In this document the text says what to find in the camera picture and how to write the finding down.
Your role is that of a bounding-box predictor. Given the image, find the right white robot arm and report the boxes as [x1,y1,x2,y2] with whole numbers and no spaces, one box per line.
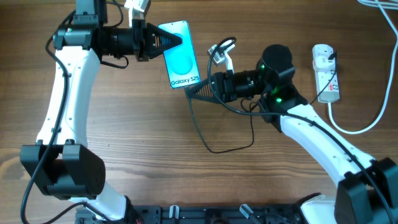
[185,44,397,223]

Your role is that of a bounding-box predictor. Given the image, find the white charger plug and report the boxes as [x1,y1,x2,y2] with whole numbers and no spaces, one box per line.
[313,55,336,72]

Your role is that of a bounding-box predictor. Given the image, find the blue screen smartphone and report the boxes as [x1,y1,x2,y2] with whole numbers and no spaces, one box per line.
[158,20,201,89]

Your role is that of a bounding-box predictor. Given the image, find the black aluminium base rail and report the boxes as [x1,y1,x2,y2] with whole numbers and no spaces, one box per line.
[112,204,307,224]

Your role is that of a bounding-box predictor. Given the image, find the black charger cable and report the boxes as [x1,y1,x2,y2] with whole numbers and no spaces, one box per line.
[185,49,338,154]

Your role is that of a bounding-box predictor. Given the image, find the white power strip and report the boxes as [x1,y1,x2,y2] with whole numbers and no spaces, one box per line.
[312,44,340,103]

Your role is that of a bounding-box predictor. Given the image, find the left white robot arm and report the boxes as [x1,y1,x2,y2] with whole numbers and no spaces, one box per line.
[20,1,182,223]

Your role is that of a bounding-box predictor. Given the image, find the white power strip cable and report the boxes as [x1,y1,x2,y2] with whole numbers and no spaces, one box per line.
[328,0,398,135]

